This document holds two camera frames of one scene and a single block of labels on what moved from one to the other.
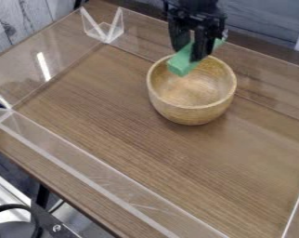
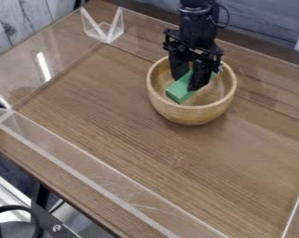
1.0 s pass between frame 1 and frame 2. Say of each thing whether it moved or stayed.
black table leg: stayed
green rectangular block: moved
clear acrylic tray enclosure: stayed
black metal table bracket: stayed
